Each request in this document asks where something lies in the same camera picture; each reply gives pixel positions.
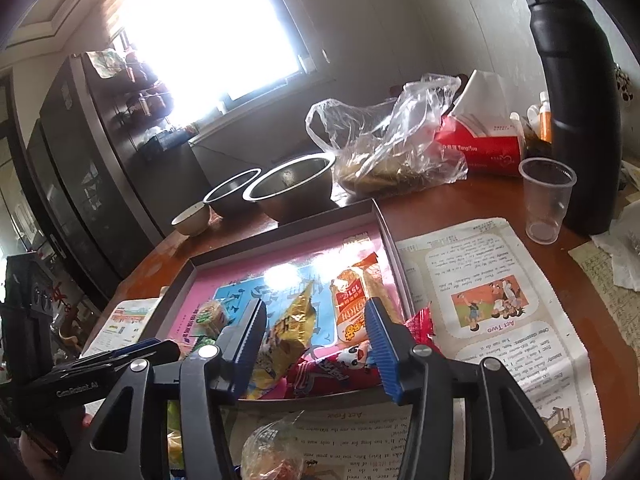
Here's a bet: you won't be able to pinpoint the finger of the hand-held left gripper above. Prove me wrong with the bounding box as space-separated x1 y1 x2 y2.
75 339 162 367
50 341 181 376

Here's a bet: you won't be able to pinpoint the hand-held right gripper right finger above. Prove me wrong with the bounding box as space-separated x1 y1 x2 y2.
364 299 576 480

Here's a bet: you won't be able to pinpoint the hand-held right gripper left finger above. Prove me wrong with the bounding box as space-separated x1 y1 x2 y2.
70 301 268 480

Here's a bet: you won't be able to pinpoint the dark green snack packet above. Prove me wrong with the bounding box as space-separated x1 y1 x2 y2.
185 335 218 361

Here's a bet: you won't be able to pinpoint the orange white snack packet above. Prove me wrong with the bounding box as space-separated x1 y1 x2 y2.
330 252 396 348

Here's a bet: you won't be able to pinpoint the yellow snack packet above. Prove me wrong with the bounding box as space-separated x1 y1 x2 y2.
250 292 321 401

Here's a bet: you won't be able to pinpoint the long red snack packet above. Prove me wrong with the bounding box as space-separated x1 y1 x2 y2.
290 305 437 401

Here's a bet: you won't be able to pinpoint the light green snack packet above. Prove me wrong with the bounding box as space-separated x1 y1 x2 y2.
166 400 183 466

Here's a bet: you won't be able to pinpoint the clear brown snack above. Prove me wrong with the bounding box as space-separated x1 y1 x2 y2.
241 410 311 480

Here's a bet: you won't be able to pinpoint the grey cardboard box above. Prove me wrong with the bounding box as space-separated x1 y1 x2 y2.
150 197 416 403

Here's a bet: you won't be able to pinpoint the person's left hand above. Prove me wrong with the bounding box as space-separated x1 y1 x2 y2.
0 427 66 480

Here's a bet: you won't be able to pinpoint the pink book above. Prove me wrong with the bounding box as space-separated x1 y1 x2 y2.
167 232 401 356

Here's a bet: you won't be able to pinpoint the colourful newspaper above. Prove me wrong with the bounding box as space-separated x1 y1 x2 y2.
80 217 608 480

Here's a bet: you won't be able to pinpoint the white ceramic bowl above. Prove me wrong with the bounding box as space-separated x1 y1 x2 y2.
171 201 212 237

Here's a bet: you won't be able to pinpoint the small steel bowl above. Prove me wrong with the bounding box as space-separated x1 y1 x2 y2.
204 167 263 221

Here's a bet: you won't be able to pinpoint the large steel bowl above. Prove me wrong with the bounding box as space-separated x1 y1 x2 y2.
242 152 337 223

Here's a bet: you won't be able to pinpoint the dark cabinet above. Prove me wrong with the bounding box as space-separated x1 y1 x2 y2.
25 55 166 311

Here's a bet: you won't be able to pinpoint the clear plastic bag with bread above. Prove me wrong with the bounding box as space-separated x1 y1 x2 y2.
305 74 470 196

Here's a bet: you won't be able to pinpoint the white cabinet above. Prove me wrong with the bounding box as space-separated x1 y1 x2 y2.
190 80 341 196

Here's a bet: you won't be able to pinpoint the red tissue pack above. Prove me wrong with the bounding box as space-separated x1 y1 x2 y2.
435 70 528 177

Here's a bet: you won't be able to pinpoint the clear plastic cup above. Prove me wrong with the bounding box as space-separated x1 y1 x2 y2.
518 157 577 245

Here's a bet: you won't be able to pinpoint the handwritten paper sheets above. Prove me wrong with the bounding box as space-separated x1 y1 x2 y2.
569 160 640 351

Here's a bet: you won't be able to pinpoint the black shelf rack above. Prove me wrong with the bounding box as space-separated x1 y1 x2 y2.
82 47 176 161

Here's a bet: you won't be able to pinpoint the orange small bottle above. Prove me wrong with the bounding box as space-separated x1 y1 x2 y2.
537 91 553 143

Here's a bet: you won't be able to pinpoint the black thermos bottle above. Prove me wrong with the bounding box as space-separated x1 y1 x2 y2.
522 0 626 236

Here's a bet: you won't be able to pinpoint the bright window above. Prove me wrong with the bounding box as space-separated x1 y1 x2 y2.
107 0 321 106

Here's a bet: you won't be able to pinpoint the dark spotted wall decoration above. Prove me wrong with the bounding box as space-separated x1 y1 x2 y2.
614 62 632 103

